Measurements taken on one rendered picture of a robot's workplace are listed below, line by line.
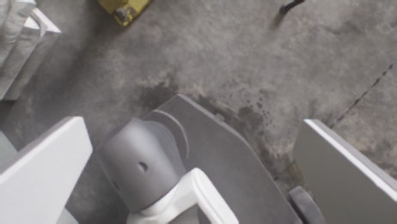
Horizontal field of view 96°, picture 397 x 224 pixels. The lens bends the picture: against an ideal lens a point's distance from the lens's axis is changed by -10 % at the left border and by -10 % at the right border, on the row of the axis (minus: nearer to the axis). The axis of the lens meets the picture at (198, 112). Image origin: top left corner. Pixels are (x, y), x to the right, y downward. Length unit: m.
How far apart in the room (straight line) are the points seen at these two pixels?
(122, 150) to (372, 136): 0.82
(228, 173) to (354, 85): 0.55
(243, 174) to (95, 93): 0.62
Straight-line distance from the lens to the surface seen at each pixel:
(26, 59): 1.01
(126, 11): 0.84
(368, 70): 0.89
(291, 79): 0.75
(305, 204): 0.67
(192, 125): 0.55
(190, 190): 0.41
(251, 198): 0.61
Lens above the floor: 0.71
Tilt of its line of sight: 83 degrees down
